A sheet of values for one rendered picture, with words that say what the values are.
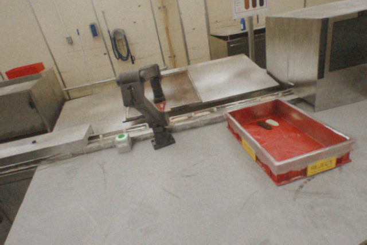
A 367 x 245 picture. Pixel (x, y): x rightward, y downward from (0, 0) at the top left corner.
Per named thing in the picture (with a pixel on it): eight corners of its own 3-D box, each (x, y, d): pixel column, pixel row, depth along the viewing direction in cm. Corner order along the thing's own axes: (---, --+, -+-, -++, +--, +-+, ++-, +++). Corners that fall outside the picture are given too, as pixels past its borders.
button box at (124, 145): (119, 159, 119) (113, 142, 114) (121, 151, 126) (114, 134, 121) (134, 155, 119) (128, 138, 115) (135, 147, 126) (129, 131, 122)
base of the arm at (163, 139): (154, 150, 114) (176, 143, 117) (150, 137, 111) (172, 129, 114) (151, 142, 122) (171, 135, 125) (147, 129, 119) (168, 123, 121)
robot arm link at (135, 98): (115, 105, 77) (143, 101, 76) (114, 70, 81) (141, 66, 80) (151, 129, 119) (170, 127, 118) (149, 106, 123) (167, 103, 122)
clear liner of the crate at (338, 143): (276, 189, 78) (276, 167, 74) (223, 127, 122) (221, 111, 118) (356, 162, 82) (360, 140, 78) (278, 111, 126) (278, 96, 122)
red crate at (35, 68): (7, 80, 376) (3, 72, 370) (17, 74, 408) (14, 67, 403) (38, 73, 382) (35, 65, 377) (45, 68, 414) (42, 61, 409)
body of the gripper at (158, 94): (164, 94, 131) (161, 82, 128) (166, 100, 122) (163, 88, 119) (153, 96, 131) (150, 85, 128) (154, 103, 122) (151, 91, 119)
